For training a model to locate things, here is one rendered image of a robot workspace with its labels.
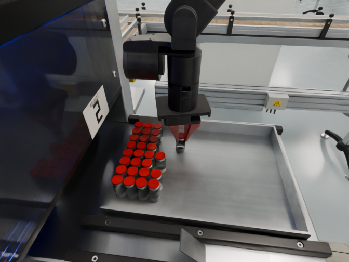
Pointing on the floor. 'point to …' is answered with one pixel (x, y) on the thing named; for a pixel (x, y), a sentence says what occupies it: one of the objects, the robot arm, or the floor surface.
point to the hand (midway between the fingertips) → (181, 137)
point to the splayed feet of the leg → (338, 145)
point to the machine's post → (117, 115)
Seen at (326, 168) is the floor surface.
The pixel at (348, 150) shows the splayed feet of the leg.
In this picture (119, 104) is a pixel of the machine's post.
